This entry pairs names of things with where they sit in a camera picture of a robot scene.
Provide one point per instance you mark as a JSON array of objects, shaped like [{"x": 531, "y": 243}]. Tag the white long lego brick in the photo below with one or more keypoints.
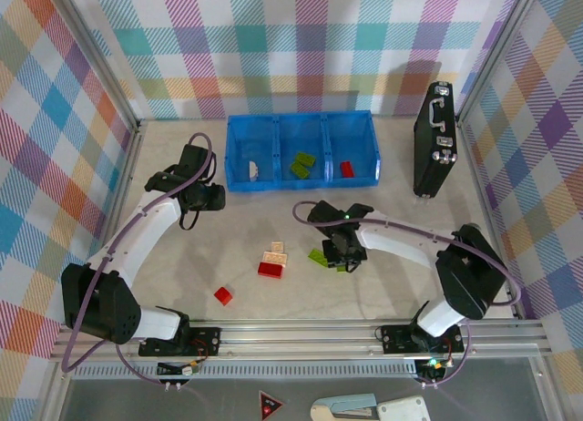
[{"x": 274, "y": 258}]

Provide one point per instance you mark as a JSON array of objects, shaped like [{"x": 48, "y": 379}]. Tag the red long lego brick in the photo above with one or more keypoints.
[
  {"x": 348, "y": 169},
  {"x": 271, "y": 270}
]

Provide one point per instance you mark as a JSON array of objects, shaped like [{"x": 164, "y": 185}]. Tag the light blue stapler-like device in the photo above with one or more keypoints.
[{"x": 350, "y": 403}]

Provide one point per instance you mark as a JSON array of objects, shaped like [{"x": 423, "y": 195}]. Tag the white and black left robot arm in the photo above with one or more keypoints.
[{"x": 136, "y": 229}]

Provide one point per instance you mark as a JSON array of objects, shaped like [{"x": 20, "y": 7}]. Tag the white square plate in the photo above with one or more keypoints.
[{"x": 403, "y": 409}]

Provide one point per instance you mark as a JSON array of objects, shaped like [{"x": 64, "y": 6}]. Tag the blue three-compartment bin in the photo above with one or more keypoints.
[{"x": 255, "y": 138}]

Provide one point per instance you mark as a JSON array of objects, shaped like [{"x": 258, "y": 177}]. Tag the small controller board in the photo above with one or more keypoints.
[
  {"x": 180, "y": 370},
  {"x": 432, "y": 367}
]

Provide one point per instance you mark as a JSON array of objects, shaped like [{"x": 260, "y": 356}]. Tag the slotted metal strip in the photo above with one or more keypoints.
[{"x": 296, "y": 371}]

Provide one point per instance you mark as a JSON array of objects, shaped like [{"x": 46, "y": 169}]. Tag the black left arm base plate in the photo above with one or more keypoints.
[{"x": 207, "y": 341}]

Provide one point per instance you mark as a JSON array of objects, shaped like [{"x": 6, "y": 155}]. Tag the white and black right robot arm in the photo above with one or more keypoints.
[{"x": 396, "y": 245}]

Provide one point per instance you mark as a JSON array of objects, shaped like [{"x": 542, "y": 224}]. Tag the aluminium frame post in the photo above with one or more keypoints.
[
  {"x": 102, "y": 61},
  {"x": 496, "y": 52}
]

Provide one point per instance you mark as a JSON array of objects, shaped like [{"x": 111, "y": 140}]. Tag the aluminium side rail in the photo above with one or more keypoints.
[{"x": 125, "y": 179}]

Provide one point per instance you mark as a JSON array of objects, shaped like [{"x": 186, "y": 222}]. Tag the small red lego brick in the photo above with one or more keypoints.
[{"x": 223, "y": 295}]

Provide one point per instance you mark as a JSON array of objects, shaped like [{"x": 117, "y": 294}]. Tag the aluminium front rail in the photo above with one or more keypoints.
[{"x": 296, "y": 341}]

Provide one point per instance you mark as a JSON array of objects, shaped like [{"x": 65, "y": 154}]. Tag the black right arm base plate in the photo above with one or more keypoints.
[{"x": 396, "y": 339}]

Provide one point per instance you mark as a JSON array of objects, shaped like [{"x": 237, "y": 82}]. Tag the black red triangle sticker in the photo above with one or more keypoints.
[{"x": 268, "y": 407}]

